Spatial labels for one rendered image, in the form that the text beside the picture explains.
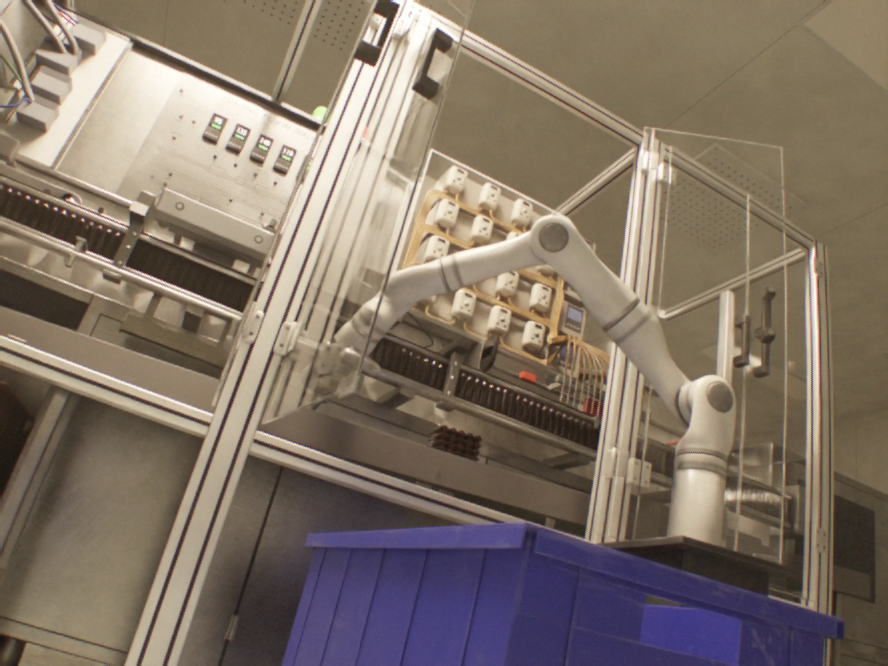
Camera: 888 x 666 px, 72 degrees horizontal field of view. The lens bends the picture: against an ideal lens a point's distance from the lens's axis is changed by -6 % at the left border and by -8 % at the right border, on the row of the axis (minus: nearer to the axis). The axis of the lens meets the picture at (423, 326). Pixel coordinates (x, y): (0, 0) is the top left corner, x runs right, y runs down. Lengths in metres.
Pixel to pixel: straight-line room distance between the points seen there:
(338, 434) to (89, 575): 0.59
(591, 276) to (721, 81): 2.04
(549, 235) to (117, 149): 1.31
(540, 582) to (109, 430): 1.17
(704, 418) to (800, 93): 2.21
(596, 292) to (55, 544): 1.19
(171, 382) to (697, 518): 0.97
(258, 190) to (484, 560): 1.63
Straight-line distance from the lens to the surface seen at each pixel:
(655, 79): 3.18
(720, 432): 1.27
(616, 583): 0.58
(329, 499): 1.59
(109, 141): 2.09
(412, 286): 1.29
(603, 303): 1.25
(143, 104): 2.17
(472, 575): 0.59
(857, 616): 2.77
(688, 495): 1.22
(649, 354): 1.28
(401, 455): 1.39
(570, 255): 1.25
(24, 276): 1.66
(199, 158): 2.08
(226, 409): 1.24
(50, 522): 1.54
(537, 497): 1.53
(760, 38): 3.05
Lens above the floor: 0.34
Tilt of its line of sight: 24 degrees up
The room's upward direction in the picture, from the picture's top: 15 degrees clockwise
